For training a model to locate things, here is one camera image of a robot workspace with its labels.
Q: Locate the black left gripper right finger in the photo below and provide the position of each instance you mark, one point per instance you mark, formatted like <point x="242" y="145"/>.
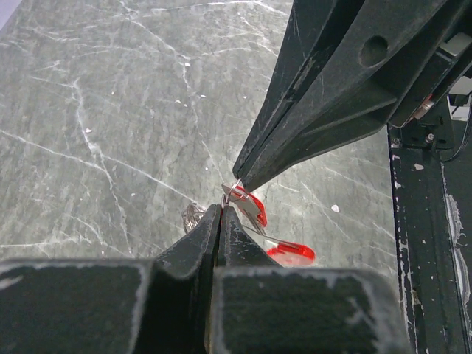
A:
<point x="271" y="309"/>

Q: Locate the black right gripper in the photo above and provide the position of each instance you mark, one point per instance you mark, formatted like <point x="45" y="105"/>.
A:
<point x="346" y="69"/>

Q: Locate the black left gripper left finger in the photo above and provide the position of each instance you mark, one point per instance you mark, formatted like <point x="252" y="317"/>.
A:
<point x="153" y="305"/>

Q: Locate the red tagged key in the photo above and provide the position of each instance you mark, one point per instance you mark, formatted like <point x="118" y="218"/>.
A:
<point x="287" y="254"/>

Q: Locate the grey keyring holder red handle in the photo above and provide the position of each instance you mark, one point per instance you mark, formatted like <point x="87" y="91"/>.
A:
<point x="250" y="206"/>

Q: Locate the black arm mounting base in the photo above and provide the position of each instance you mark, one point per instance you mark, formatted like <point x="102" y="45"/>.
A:
<point x="432" y="274"/>

